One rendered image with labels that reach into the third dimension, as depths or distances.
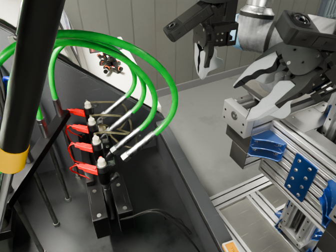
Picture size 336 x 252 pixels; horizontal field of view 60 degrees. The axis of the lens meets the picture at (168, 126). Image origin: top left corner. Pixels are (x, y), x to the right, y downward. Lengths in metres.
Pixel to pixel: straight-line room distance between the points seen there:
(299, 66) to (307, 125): 0.68
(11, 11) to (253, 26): 0.72
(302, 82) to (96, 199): 0.56
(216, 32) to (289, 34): 0.30
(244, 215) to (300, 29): 1.40
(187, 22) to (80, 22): 1.75
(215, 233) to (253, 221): 0.96
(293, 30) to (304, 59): 0.08
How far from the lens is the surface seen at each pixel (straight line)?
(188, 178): 0.86
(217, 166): 2.21
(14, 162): 0.21
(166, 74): 0.57
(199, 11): 0.68
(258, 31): 1.06
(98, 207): 0.78
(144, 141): 0.66
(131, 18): 2.48
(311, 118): 1.19
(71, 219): 0.96
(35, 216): 1.01
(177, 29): 0.67
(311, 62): 0.48
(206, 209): 0.80
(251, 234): 1.67
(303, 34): 0.43
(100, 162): 0.67
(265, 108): 0.48
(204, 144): 2.38
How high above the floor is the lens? 1.60
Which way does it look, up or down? 39 degrees down
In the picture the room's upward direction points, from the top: straight up
